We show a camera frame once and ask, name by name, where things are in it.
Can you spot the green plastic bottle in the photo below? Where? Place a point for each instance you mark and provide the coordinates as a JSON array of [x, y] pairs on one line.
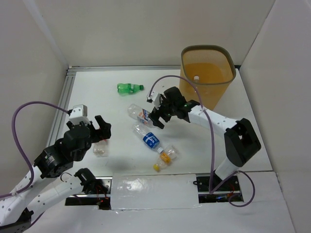
[[129, 88]]

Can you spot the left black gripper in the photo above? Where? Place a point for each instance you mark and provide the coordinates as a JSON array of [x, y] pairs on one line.
[[96, 131]]

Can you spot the clear bottle orange white label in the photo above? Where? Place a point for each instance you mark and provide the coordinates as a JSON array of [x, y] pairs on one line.
[[140, 114]]

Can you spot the white tape sheet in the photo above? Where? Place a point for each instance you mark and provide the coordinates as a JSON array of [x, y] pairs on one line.
[[154, 192]]

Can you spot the orange mesh waste bin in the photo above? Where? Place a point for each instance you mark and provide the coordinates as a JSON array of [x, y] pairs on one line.
[[214, 66]]

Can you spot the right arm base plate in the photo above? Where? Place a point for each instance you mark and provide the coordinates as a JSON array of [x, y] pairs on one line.
[[230, 188]]

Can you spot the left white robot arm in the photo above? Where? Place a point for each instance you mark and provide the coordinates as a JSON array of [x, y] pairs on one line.
[[18, 212]]

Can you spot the clear bottle yellow cap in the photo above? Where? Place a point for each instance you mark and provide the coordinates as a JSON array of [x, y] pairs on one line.
[[166, 157]]

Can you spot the clear bottle red label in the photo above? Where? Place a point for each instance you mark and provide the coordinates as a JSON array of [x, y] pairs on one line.
[[100, 149]]

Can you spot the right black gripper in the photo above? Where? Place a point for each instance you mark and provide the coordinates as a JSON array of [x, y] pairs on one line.
[[164, 101]]

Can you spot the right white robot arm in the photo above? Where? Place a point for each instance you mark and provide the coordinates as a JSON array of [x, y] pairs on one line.
[[241, 141]]

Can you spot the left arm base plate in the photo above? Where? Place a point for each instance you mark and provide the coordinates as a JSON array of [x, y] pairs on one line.
[[99, 197]]

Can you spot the clear bottle blue label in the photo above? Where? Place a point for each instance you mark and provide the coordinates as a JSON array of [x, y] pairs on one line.
[[147, 137]]

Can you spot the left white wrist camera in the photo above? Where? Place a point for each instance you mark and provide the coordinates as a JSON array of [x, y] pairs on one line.
[[78, 115]]

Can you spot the aluminium frame rail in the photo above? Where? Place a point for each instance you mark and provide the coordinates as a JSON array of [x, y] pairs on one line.
[[96, 87]]

